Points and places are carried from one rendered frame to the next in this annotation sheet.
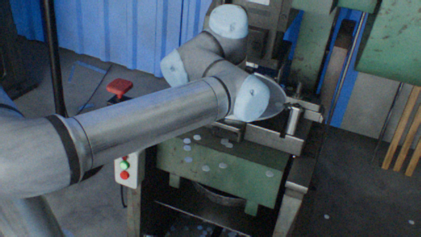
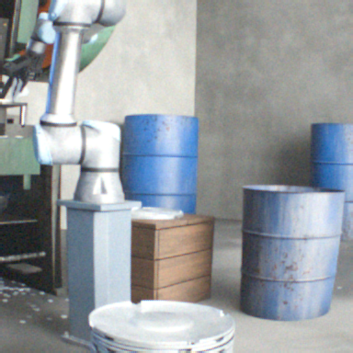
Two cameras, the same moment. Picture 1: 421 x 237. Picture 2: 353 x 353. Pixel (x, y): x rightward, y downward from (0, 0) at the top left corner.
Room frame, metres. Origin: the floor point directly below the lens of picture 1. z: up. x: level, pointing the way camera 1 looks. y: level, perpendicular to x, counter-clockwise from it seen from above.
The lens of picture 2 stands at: (-0.29, 1.61, 0.59)
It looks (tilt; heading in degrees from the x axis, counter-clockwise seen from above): 3 degrees down; 289
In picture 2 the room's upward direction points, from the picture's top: 2 degrees clockwise
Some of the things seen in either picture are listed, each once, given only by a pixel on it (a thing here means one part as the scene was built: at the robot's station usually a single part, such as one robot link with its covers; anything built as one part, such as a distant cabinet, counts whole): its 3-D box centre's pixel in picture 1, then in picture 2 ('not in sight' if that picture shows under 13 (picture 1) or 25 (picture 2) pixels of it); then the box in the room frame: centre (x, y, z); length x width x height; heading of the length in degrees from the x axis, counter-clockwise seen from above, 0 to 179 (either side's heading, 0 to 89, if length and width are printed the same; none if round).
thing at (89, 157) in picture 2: not in sight; (97, 143); (0.44, 0.18, 0.62); 0.13 x 0.12 x 0.14; 44
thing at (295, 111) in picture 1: (293, 118); (23, 113); (1.02, -0.24, 0.75); 0.03 x 0.03 x 0.10; 73
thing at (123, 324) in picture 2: not in sight; (161, 321); (0.06, 0.64, 0.26); 0.29 x 0.29 x 0.01
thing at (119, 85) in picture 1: (120, 95); not in sight; (1.08, 0.28, 0.72); 0.07 x 0.06 x 0.08; 163
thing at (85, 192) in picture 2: not in sight; (98, 184); (0.43, 0.17, 0.50); 0.15 x 0.15 x 0.10
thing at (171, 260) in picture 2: not in sight; (145, 257); (0.51, -0.41, 0.18); 0.40 x 0.38 x 0.35; 162
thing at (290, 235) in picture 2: not in sight; (290, 250); (-0.07, -0.47, 0.24); 0.42 x 0.42 x 0.48
